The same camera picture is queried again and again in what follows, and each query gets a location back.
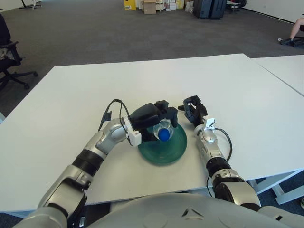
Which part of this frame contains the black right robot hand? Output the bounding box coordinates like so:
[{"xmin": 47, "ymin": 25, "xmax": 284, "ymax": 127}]
[{"xmin": 177, "ymin": 95, "xmax": 209, "ymax": 128}]

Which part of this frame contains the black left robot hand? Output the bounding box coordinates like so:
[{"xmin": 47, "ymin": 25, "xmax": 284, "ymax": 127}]
[{"xmin": 129, "ymin": 99, "xmax": 179, "ymax": 143}]

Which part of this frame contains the clear plastic bottle blue cap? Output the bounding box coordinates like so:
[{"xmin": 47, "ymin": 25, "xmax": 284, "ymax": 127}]
[{"xmin": 152, "ymin": 119, "xmax": 175, "ymax": 142}]

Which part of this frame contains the green round plate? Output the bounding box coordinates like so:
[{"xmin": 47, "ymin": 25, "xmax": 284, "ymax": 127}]
[{"xmin": 137, "ymin": 122, "xmax": 188, "ymax": 166}]

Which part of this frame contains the grey robot torso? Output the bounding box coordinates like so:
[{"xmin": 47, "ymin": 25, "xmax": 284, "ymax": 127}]
[{"xmin": 19, "ymin": 192, "xmax": 304, "ymax": 228}]

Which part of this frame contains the brown cardboard box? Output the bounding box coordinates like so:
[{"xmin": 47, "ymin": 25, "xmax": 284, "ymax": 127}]
[{"xmin": 142, "ymin": 0, "xmax": 157, "ymax": 14}]

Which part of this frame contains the pile of pale cartons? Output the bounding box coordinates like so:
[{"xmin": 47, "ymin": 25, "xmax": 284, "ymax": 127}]
[{"xmin": 156, "ymin": 0, "xmax": 186, "ymax": 11}]

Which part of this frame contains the yellow cardboard box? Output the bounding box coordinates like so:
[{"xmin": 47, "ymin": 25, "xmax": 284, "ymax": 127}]
[{"xmin": 123, "ymin": 0, "xmax": 137, "ymax": 10}]

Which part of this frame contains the black office chair far away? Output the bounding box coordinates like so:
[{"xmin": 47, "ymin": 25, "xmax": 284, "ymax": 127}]
[{"xmin": 227, "ymin": 0, "xmax": 247, "ymax": 14}]

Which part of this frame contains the seated person in shorts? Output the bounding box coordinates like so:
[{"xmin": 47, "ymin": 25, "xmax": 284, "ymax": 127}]
[{"xmin": 280, "ymin": 18, "xmax": 304, "ymax": 46}]

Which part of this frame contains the black office chair with armrest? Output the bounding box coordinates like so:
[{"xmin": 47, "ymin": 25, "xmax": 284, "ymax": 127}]
[{"xmin": 0, "ymin": 13, "xmax": 38, "ymax": 92}]

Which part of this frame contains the white chair base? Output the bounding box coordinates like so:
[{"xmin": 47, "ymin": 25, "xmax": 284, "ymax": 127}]
[{"xmin": 19, "ymin": 0, "xmax": 42, "ymax": 10}]

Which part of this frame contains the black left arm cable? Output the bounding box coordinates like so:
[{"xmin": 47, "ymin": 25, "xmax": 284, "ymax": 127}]
[{"xmin": 98, "ymin": 98, "xmax": 130, "ymax": 131}]

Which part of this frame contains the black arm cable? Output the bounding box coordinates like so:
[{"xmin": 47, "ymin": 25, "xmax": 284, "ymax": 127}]
[
  {"xmin": 98, "ymin": 98, "xmax": 130, "ymax": 131},
  {"xmin": 215, "ymin": 128, "xmax": 233, "ymax": 162}
]

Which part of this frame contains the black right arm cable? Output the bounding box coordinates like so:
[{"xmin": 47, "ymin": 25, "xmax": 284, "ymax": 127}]
[{"xmin": 215, "ymin": 128, "xmax": 233, "ymax": 162}]

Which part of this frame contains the white table frame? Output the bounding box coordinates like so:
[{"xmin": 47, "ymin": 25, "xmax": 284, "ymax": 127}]
[
  {"xmin": 270, "ymin": 173, "xmax": 304, "ymax": 205},
  {"xmin": 248, "ymin": 177, "xmax": 268, "ymax": 190}
]

